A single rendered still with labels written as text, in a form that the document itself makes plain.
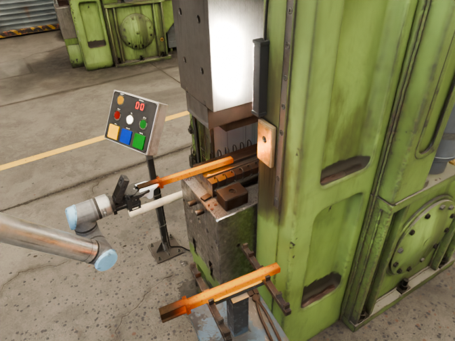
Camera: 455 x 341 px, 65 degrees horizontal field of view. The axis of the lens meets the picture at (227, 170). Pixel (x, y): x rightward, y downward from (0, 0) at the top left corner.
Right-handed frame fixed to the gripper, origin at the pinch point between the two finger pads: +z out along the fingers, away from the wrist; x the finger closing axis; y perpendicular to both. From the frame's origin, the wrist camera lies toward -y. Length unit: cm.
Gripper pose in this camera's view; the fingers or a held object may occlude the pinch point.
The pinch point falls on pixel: (154, 183)
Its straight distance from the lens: 157.0
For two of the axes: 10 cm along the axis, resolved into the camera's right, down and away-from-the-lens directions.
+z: 8.6, -3.3, 4.0
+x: 5.1, 4.8, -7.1
